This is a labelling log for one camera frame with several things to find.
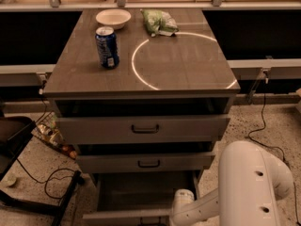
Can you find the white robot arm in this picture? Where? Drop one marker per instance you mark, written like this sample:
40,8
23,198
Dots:
250,182

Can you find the white bowl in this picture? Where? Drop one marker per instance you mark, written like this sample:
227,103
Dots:
116,18

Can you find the blue soda can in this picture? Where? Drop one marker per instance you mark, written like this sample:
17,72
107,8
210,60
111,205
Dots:
106,41

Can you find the grey drawer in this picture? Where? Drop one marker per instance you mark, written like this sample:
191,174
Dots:
138,198
145,157
125,121

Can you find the grey drawer cabinet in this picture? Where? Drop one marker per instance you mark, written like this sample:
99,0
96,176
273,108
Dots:
189,64

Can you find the wire basket with items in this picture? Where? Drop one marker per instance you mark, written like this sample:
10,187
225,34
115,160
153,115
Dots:
48,133

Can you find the small green lime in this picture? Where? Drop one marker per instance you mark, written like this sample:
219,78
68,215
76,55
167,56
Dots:
9,180

